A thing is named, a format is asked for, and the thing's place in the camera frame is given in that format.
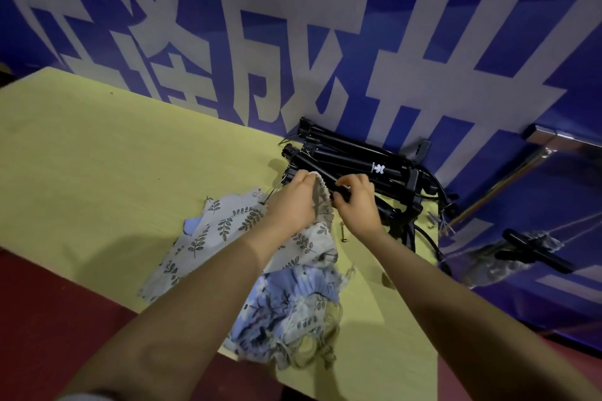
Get blue floral gathered cloth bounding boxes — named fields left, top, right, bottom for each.
left=221, top=263, right=351, bottom=371

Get person's left forearm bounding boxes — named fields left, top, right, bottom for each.
left=59, top=220, right=302, bottom=401

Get person's left hand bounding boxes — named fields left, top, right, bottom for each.
left=262, top=170, right=326, bottom=238

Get person's right hand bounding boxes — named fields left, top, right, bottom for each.
left=331, top=174, right=387, bottom=241

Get chrome metal rail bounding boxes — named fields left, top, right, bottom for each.
left=446, top=125, right=602, bottom=229

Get person's right forearm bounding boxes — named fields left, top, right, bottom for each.
left=364, top=226, right=602, bottom=401

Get blue banner white characters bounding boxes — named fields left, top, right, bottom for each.
left=0, top=0, right=602, bottom=354

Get white leaf-print cloth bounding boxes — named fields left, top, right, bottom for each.
left=138, top=171, right=340, bottom=306

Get metal wire clip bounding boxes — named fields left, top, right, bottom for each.
left=260, top=175, right=287, bottom=205

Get black cable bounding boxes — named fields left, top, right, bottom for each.
left=412, top=223, right=453, bottom=275

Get black tripod white logo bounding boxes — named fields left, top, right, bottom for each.
left=281, top=141, right=426, bottom=251

